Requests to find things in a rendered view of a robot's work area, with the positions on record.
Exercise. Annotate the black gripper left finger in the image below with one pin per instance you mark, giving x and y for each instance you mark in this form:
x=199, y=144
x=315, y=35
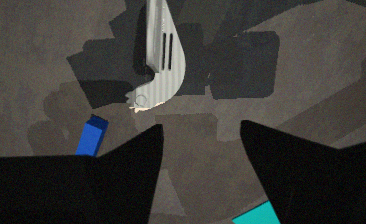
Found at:
x=115, y=188

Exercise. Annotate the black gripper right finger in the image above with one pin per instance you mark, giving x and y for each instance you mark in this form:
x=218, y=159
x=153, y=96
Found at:
x=307, y=182

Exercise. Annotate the blue rectangular block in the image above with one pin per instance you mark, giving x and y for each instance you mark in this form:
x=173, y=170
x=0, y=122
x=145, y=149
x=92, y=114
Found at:
x=92, y=136

